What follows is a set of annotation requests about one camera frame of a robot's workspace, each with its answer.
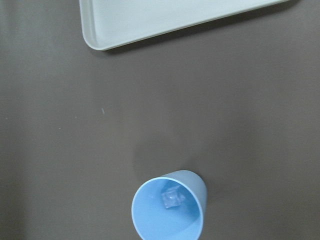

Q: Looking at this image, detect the clear ice cube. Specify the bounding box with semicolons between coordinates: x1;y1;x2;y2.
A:
161;186;186;209

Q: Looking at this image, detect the light blue plastic cup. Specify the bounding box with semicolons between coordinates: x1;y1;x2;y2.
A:
131;170;208;240

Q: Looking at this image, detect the cream rabbit tray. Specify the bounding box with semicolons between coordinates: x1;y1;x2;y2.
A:
78;0;297;52

